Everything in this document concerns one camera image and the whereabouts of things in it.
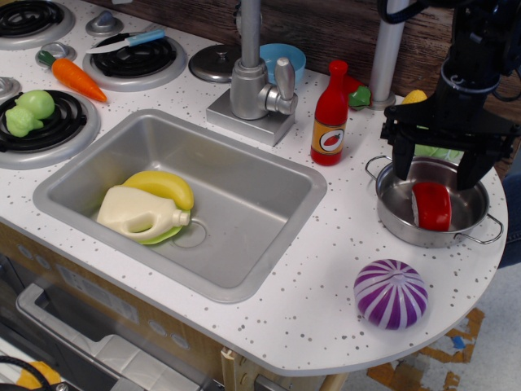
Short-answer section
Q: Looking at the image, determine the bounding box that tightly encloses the stove burner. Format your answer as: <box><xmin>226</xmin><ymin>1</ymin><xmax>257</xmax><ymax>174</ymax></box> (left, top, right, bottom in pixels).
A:
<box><xmin>1</xmin><ymin>90</ymin><xmax>101</xmax><ymax>170</ymax></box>
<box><xmin>1</xmin><ymin>1</ymin><xmax>76</xmax><ymax>51</ymax></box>
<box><xmin>82</xmin><ymin>37</ymin><xmax>187</xmax><ymax>92</ymax></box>

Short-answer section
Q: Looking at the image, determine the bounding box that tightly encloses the red toy chili pepper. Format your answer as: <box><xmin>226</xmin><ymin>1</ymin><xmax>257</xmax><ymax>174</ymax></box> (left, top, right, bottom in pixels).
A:
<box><xmin>343</xmin><ymin>75</ymin><xmax>372</xmax><ymax>111</ymax></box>

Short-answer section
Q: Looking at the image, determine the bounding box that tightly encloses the silver stove knob back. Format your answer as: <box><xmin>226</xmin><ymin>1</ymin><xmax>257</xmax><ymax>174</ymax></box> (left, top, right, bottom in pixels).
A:
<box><xmin>85</xmin><ymin>11</ymin><xmax>124</xmax><ymax>37</ymax></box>

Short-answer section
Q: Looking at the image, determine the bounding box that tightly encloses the purple striped toy onion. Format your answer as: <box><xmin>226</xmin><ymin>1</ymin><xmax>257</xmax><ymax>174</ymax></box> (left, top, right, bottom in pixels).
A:
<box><xmin>353</xmin><ymin>259</ymin><xmax>428</xmax><ymax>330</ymax></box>

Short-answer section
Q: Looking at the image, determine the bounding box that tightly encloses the green toy pear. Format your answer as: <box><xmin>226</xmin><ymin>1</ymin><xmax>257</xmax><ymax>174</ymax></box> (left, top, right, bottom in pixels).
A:
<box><xmin>5</xmin><ymin>90</ymin><xmax>55</xmax><ymax>138</ymax></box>

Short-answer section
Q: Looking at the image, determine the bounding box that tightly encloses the silver toy sink basin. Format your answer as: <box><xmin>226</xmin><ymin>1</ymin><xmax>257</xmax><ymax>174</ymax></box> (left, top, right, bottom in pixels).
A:
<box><xmin>33</xmin><ymin>110</ymin><xmax>327</xmax><ymax>302</ymax></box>

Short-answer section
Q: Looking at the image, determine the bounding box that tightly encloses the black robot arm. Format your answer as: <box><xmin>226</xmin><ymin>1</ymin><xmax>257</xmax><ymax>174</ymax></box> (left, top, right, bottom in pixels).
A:
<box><xmin>377</xmin><ymin>1</ymin><xmax>520</xmax><ymax>190</ymax></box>

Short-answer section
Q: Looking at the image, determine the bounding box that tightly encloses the front left stove burner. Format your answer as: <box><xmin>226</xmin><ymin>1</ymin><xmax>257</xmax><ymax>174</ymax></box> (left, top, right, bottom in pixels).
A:
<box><xmin>1</xmin><ymin>90</ymin><xmax>101</xmax><ymax>170</ymax></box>

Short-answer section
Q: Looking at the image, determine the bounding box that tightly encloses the blue plastic bowl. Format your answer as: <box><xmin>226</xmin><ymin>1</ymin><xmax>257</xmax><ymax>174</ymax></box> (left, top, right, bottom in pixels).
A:
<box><xmin>259</xmin><ymin>42</ymin><xmax>307</xmax><ymax>87</ymax></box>

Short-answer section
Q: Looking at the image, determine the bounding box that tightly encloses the yellow toy banana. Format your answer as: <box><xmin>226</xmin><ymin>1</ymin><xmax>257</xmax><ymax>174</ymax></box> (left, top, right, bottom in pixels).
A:
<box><xmin>122</xmin><ymin>170</ymin><xmax>195</xmax><ymax>210</ymax></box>

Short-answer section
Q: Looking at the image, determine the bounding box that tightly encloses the silver toy faucet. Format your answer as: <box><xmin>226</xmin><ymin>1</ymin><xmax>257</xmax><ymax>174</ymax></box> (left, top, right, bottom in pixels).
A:
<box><xmin>206</xmin><ymin>0</ymin><xmax>298</xmax><ymax>146</ymax></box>

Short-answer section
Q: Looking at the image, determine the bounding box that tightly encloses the red toy sushi piece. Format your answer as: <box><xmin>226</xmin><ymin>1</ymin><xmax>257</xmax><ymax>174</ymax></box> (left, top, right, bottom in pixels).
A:
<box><xmin>412</xmin><ymin>182</ymin><xmax>452</xmax><ymax>231</ymax></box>

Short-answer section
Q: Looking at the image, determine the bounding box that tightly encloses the silver stove knob left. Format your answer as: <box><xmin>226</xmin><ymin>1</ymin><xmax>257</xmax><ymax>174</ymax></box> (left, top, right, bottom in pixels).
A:
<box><xmin>0</xmin><ymin>77</ymin><xmax>21</xmax><ymax>102</ymax></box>

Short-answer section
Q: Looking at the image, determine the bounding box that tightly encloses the cream toy detergent jug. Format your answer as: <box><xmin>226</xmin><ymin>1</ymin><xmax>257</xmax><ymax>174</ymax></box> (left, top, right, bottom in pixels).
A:
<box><xmin>97</xmin><ymin>186</ymin><xmax>180</xmax><ymax>242</ymax></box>

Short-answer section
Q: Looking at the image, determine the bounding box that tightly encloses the green toy cabbage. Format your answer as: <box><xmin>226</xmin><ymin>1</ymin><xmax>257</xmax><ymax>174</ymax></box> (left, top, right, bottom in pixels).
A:
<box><xmin>414</xmin><ymin>144</ymin><xmax>463</xmax><ymax>161</ymax></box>

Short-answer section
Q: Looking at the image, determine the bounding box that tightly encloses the red toy ketchup bottle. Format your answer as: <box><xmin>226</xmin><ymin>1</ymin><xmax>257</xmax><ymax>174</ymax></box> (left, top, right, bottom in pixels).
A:
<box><xmin>310</xmin><ymin>60</ymin><xmax>348</xmax><ymax>166</ymax></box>

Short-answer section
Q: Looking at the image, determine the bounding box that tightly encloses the light green toy plate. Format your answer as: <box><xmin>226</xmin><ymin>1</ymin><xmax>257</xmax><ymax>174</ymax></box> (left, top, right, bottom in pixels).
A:
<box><xmin>138</xmin><ymin>209</ymin><xmax>191</xmax><ymax>245</ymax></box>

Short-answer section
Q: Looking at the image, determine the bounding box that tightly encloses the right stove burner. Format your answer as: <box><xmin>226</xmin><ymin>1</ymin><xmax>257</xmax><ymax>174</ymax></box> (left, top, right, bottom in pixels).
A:
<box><xmin>82</xmin><ymin>37</ymin><xmax>187</xmax><ymax>92</ymax></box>

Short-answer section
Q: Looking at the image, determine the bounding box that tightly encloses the black cable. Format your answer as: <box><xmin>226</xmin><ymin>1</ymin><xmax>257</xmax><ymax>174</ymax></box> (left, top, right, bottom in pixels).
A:
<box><xmin>0</xmin><ymin>354</ymin><xmax>52</xmax><ymax>391</ymax></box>

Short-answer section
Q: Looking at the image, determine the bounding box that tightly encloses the yellow toy on floor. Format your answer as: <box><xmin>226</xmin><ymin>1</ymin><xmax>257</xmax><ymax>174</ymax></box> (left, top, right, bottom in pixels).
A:
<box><xmin>16</xmin><ymin>361</ymin><xmax>61</xmax><ymax>390</ymax></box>

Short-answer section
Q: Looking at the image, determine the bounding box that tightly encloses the grey support pole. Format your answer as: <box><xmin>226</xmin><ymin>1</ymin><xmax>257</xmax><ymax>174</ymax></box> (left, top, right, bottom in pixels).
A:
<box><xmin>369</xmin><ymin>21</ymin><xmax>405</xmax><ymax>111</ymax></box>

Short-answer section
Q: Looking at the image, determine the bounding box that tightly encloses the steel pot lid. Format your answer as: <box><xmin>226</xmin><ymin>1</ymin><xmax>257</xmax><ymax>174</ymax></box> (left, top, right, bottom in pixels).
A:
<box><xmin>189</xmin><ymin>45</ymin><xmax>241</xmax><ymax>84</ymax></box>

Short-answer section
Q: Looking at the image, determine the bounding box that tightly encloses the toy oven door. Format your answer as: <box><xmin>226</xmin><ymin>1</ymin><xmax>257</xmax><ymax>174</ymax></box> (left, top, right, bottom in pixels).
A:
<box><xmin>1</xmin><ymin>257</ymin><xmax>223</xmax><ymax>390</ymax></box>

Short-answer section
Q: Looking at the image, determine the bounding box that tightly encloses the blue handled toy knife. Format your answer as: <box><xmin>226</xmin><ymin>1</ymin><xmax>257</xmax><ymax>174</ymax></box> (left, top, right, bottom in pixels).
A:
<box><xmin>86</xmin><ymin>29</ymin><xmax>165</xmax><ymax>55</ymax></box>

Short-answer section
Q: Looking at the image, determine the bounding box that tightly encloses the small steel pan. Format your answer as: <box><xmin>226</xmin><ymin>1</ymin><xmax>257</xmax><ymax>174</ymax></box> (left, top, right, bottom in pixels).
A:
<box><xmin>366</xmin><ymin>156</ymin><xmax>505</xmax><ymax>248</ymax></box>

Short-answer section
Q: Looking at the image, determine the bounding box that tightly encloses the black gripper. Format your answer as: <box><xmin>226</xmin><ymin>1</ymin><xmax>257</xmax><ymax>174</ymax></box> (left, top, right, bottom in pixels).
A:
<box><xmin>381</xmin><ymin>94</ymin><xmax>520</xmax><ymax>191</ymax></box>

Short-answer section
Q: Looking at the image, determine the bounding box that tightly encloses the back left stove burner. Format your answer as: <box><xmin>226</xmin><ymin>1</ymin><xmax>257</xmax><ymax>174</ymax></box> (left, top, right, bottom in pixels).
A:
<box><xmin>1</xmin><ymin>1</ymin><xmax>76</xmax><ymax>51</ymax></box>

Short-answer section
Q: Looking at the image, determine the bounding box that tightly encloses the yellow toy corn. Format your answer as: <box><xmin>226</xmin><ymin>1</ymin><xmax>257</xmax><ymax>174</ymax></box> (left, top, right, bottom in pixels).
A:
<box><xmin>401</xmin><ymin>90</ymin><xmax>427</xmax><ymax>105</ymax></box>

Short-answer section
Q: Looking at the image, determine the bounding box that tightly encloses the silver stove knob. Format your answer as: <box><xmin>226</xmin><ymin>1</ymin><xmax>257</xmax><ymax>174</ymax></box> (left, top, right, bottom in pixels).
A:
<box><xmin>85</xmin><ymin>11</ymin><xmax>124</xmax><ymax>37</ymax></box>
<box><xmin>35</xmin><ymin>42</ymin><xmax>77</xmax><ymax>68</ymax></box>
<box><xmin>0</xmin><ymin>77</ymin><xmax>21</xmax><ymax>102</ymax></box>

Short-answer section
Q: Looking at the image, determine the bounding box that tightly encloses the orange toy carrot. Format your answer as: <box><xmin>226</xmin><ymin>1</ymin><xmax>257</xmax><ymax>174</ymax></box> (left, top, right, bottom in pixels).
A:
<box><xmin>37</xmin><ymin>51</ymin><xmax>107</xmax><ymax>103</ymax></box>

